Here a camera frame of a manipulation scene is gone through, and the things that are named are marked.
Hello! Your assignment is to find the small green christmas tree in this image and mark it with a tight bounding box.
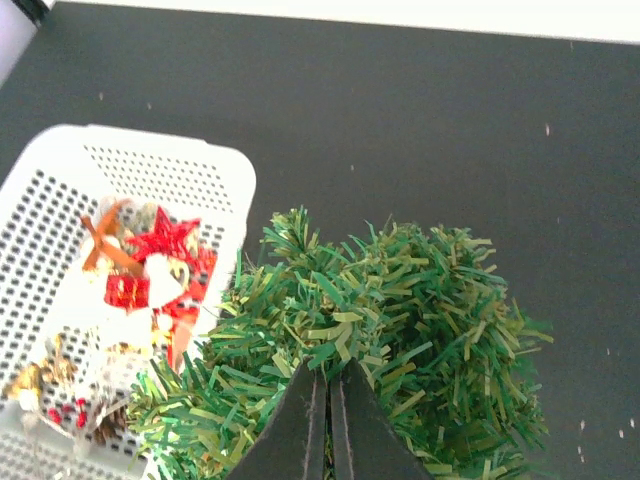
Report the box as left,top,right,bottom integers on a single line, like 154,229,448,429
127,208,550,479

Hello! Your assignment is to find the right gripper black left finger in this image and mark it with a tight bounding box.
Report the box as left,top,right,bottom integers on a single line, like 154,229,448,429
226,362,327,480

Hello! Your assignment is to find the brown pine cone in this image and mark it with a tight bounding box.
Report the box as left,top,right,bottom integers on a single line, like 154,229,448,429
92,404,127,446

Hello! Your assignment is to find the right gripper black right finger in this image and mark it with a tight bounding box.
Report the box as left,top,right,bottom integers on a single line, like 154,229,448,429
330,359,433,480

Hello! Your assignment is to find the gold bell ornament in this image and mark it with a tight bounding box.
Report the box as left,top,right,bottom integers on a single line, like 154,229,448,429
3,334,77,411

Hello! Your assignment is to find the white perforated plastic basket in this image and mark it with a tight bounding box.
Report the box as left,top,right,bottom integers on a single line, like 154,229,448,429
1,125,256,479

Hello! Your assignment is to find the brown ribbon bow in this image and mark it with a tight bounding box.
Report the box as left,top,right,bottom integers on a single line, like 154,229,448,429
80,199,144,277

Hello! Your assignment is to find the red gift box ornament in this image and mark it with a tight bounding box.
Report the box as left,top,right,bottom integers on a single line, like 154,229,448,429
104,274,150,312

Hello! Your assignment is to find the cream heart ornament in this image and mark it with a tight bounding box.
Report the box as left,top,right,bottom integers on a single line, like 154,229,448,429
145,253,190,308

